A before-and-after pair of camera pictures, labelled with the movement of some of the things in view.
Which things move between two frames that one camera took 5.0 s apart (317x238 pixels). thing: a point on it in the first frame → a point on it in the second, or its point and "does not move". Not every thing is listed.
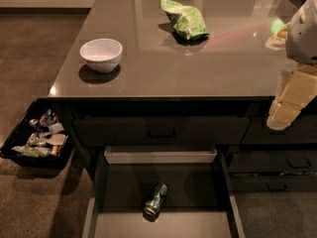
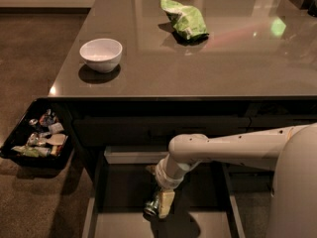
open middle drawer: x=200 y=201 does not move
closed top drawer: x=162 y=131 does not move
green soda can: x=152 y=206 does not move
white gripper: x=303 y=37 → x=165 y=179
